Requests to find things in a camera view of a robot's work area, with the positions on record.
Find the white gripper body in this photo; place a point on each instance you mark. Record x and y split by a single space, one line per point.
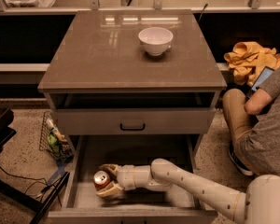
127 176

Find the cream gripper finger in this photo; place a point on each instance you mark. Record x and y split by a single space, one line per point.
110 168
111 190

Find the red coke can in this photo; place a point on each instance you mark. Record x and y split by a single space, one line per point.
101 179

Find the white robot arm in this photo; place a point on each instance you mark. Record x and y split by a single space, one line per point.
260 204

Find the open grey drawer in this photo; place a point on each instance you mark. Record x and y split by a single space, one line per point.
81 205

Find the grey drawer cabinet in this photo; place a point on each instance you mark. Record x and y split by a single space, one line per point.
100 64

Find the blue tape on floor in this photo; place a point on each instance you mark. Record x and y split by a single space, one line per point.
59 171

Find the white ceramic bowl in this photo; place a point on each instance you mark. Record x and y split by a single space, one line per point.
155 40

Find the person in grey shirt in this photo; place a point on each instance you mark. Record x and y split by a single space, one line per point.
254 125

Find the yellow crumpled cloth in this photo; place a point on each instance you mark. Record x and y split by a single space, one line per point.
248 59

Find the smartphone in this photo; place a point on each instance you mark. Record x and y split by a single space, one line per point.
265 73

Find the closed drawer with black handle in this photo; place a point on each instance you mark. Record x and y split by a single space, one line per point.
133 121

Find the wire basket with snacks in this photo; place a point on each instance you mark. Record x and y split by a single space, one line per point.
52 142

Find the black chair frame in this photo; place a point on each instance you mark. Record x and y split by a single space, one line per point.
23 166

